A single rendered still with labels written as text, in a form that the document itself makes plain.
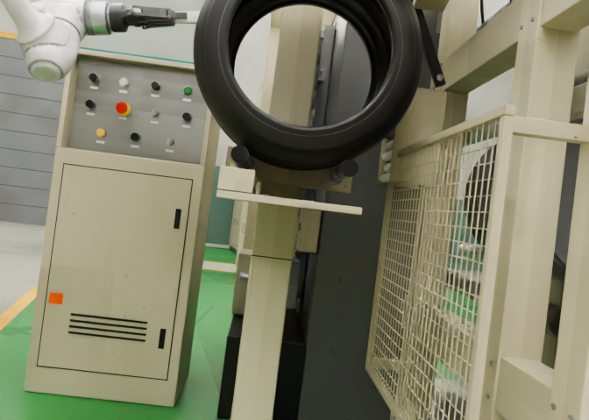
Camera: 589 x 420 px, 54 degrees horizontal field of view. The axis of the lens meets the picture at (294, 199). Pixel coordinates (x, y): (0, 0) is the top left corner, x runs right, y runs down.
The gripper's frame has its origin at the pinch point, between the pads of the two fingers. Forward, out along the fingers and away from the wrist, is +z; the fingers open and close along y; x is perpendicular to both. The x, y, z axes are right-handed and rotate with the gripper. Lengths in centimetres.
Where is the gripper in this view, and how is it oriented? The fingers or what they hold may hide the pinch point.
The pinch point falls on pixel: (188, 17)
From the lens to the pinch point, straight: 164.8
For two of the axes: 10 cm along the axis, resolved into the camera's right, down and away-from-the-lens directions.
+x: 0.2, 10.0, -0.1
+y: -0.5, 0.1, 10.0
